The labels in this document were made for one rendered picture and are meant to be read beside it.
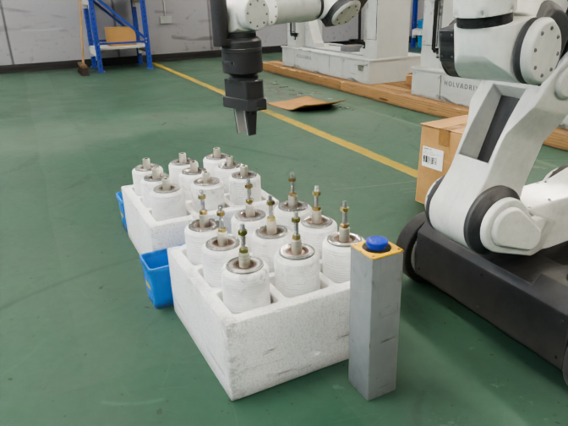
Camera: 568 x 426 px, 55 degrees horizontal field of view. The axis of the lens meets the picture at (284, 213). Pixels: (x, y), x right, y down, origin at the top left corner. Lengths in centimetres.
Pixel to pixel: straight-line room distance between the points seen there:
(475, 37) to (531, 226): 55
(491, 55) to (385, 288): 48
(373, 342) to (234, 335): 26
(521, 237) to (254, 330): 55
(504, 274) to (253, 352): 56
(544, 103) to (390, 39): 339
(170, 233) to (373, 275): 71
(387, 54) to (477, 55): 376
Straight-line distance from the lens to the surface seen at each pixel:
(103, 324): 146
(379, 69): 444
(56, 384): 130
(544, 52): 74
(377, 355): 110
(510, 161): 115
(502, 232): 113
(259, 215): 133
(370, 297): 102
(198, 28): 755
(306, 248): 115
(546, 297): 120
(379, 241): 100
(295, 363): 117
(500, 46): 72
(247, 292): 107
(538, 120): 115
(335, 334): 119
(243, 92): 122
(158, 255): 152
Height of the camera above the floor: 75
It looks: 22 degrees down
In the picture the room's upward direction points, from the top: 2 degrees counter-clockwise
